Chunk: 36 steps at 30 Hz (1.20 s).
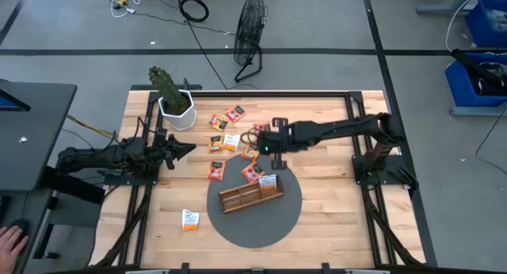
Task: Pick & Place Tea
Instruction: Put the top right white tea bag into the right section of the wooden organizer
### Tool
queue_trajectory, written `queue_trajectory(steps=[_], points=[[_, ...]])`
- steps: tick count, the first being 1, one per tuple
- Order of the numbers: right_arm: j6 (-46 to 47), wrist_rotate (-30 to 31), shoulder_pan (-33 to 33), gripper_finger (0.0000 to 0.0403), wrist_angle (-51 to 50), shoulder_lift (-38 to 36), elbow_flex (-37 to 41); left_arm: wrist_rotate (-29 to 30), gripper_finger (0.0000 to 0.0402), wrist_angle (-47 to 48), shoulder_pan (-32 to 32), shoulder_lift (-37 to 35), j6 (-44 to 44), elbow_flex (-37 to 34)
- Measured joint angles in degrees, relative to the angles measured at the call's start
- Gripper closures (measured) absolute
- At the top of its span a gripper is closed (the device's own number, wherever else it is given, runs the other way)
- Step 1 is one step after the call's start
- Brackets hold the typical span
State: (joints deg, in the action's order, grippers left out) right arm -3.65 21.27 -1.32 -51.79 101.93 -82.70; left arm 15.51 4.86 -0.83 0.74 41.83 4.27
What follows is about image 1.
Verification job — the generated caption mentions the black aluminium table frame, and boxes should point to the black aluminium table frame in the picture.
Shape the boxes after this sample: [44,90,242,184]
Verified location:
[91,83,439,274]

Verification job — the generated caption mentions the white orange tea packet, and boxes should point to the white orange tea packet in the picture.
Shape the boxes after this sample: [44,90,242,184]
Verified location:
[258,173,278,192]
[222,133,242,153]
[181,208,200,232]

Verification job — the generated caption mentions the long black floor cable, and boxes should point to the long black floor cable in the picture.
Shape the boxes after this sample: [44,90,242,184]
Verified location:
[185,20,230,89]

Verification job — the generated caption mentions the black computer mouse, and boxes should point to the black computer mouse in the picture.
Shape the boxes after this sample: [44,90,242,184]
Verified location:
[6,218,31,247]

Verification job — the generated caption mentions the black floor fan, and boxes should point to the black floor fan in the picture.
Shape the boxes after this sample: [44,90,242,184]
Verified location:
[232,0,269,84]

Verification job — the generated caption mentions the green cactus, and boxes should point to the green cactus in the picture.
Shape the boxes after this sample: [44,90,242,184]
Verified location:
[148,66,190,111]

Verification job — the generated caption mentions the grey round woven mat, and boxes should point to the grey round woven mat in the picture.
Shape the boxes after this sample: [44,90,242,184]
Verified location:
[206,154,303,249]

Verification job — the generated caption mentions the grey desk leg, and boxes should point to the grey desk leg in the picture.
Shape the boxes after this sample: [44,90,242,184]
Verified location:
[415,0,482,17]

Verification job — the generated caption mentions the black desk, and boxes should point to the black desk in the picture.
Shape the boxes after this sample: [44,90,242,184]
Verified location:
[0,78,107,263]

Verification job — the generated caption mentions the black tool across bin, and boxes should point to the black tool across bin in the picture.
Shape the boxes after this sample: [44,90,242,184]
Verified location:
[451,48,507,95]

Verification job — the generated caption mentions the monitor with blue screen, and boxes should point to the monitor with blue screen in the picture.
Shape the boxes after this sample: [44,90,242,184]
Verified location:
[0,87,32,112]

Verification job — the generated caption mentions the person's hand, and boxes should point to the person's hand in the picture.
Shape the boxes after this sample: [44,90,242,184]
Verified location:
[0,225,30,274]

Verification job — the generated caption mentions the wooden tea organiser box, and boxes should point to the wooden tea organiser box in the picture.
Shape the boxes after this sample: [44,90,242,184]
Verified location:
[218,174,285,215]

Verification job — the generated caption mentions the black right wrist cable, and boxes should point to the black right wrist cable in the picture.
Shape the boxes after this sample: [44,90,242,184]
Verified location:
[240,127,261,147]

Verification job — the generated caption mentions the coiled black cable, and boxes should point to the coiled black cable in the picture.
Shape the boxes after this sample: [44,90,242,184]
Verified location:
[177,0,210,23]

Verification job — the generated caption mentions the grey metal floor base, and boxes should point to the grey metal floor base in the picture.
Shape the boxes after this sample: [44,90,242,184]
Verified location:
[449,105,507,117]

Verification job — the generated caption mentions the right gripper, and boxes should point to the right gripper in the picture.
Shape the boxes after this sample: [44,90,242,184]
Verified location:
[257,116,298,171]

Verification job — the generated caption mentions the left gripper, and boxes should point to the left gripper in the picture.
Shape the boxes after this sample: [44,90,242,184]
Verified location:
[152,127,197,171]

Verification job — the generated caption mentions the thin black floor cable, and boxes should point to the thin black floor cable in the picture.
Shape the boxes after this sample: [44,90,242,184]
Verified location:
[475,107,507,176]

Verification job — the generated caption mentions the white floor cable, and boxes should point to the white floor cable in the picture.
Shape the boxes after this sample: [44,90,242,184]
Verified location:
[445,0,482,53]

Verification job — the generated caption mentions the white hexagonal plant pot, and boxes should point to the white hexagonal plant pot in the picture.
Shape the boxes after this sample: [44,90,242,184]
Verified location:
[157,89,198,131]

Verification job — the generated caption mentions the blue storage bin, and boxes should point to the blue storage bin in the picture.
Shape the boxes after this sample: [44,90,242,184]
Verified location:
[444,51,507,108]
[465,0,507,49]

